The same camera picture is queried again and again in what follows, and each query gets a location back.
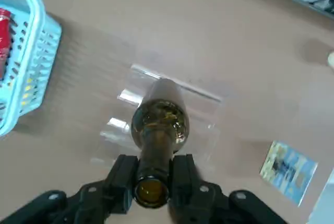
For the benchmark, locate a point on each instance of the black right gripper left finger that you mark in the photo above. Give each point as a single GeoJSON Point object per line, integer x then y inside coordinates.
{"type": "Point", "coordinates": [122, 182]}

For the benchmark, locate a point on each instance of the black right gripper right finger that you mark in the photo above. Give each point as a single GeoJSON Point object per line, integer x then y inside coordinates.
{"type": "Point", "coordinates": [185, 182]}

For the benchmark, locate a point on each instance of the brown straight-shouldered wine bottle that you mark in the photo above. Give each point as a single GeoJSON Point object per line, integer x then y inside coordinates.
{"type": "Point", "coordinates": [156, 145]}

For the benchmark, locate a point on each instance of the clear acrylic stepped shelf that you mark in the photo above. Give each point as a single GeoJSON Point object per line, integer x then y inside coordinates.
{"type": "Point", "coordinates": [206, 135]}

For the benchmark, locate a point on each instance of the blue printed paper gift bag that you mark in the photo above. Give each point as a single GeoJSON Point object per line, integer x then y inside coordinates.
{"type": "Point", "coordinates": [287, 171]}

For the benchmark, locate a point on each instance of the light blue plastic basket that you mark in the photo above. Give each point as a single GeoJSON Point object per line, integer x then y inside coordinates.
{"type": "Point", "coordinates": [39, 38]}

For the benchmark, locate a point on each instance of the red cola bottle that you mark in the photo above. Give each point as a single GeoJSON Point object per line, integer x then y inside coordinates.
{"type": "Point", "coordinates": [4, 38]}

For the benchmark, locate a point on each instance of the white paper cup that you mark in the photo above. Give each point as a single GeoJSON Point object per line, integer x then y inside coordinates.
{"type": "Point", "coordinates": [331, 60]}

